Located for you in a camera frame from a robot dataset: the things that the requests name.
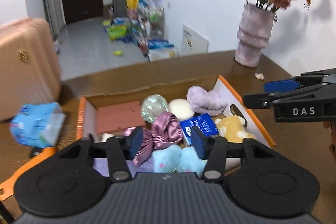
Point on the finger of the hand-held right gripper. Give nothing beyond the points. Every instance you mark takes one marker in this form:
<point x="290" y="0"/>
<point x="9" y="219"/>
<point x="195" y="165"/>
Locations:
<point x="257" y="101"/>
<point x="278" y="85"/>

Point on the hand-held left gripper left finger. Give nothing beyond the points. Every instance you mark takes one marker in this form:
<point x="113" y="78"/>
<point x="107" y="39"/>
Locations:
<point x="136" y="141"/>

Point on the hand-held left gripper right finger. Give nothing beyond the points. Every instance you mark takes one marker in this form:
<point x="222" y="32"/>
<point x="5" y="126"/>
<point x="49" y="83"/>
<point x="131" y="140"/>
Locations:
<point x="198" y="142"/>

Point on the blue and white packet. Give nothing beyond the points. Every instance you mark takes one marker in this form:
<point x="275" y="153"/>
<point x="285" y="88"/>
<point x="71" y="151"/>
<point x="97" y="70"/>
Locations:
<point x="202" y="124"/>

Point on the pink layered sponge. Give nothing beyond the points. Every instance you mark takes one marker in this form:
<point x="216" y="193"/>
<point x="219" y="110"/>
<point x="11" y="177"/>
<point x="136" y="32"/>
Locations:
<point x="118" y="116"/>

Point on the red cardboard box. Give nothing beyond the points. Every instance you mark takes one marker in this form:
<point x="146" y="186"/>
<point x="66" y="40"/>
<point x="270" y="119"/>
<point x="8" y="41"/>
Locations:
<point x="225" y="90"/>

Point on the blue plush toy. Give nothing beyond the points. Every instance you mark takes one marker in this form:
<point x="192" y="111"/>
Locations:
<point x="168" y="161"/>

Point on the iridescent clear ball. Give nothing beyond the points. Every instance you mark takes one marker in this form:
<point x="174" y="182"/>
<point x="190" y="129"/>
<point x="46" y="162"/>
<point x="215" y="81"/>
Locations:
<point x="154" y="108"/>

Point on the purple fluffy headband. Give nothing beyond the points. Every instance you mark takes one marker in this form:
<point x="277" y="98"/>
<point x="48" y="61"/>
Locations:
<point x="204" y="100"/>

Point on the purple towel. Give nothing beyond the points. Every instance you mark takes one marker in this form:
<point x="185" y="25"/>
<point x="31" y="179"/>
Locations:
<point x="101" y="167"/>

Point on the person's right hand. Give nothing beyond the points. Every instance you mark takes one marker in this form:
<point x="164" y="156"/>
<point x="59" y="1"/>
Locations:
<point x="331" y="134"/>

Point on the pink textured vase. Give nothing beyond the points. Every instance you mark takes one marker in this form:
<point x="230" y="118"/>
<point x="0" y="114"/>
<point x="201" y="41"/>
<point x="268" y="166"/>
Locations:
<point x="253" y="35"/>

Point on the white flat carton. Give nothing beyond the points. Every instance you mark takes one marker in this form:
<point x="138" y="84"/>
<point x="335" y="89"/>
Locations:
<point x="195" y="40"/>

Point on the small yellow floor item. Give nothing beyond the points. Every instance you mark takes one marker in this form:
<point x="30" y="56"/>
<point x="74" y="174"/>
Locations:
<point x="118" y="53"/>

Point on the blue printed tissue pack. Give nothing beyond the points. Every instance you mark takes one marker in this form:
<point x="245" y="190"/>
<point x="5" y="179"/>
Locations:
<point x="36" y="124"/>

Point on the pile of household clutter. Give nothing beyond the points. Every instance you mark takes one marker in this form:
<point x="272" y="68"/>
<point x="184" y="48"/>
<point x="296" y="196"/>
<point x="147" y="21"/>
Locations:
<point x="141" y="27"/>

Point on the pink ribbed suitcase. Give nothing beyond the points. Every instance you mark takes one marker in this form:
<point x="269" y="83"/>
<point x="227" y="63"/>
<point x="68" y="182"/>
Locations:
<point x="26" y="69"/>

